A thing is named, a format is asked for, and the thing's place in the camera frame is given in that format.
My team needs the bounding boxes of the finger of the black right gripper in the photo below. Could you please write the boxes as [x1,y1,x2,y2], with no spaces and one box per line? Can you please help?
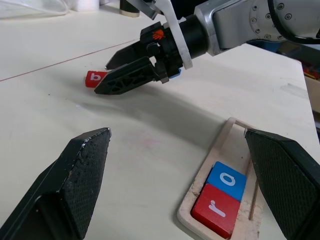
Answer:
[93,56,157,96]
[104,40,149,71]

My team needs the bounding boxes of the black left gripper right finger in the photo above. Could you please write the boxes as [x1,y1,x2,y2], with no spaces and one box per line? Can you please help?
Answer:
[243,128,320,240]

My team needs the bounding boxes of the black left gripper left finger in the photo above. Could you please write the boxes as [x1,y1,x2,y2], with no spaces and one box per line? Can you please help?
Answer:
[0,127,113,240]

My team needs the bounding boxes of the red letter block b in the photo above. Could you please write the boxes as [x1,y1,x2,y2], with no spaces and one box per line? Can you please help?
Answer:
[84,70,109,89]

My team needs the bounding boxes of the blue letter block o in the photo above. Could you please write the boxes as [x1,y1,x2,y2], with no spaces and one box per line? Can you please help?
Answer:
[206,160,248,202]

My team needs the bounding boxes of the red letter block r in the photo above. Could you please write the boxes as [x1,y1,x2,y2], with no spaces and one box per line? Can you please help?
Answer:
[190,183,242,240]

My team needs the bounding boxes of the wooden letter tray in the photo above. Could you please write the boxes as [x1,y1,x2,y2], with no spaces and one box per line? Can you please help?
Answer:
[176,116,266,240]

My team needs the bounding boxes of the dark cylinder with beige base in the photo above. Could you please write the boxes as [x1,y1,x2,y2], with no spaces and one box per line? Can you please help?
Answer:
[119,0,141,18]

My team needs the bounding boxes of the cardboard box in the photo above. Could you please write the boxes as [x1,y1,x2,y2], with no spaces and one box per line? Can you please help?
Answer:
[303,74,320,107]

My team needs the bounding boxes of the clear plastic bag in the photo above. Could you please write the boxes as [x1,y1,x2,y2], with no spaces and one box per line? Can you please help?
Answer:
[0,0,70,20]

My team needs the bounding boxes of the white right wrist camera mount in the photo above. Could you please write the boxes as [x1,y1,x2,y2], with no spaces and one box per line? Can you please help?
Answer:
[136,0,194,70]

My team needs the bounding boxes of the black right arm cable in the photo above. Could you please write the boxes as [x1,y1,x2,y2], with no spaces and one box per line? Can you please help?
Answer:
[266,0,320,46]

